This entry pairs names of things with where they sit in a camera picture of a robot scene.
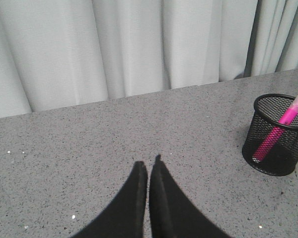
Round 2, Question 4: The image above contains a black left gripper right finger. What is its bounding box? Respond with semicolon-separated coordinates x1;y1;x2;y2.
149;155;229;238

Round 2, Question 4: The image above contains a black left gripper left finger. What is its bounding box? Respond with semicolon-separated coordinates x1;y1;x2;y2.
73;161;148;238

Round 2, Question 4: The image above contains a pink highlighter pen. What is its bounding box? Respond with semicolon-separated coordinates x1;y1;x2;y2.
252;95;298;163

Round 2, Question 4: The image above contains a black mesh pen holder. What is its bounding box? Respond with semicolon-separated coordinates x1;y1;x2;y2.
242;94;298;176

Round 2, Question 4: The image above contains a grey curtain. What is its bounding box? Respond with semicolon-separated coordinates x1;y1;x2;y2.
0;0;298;118

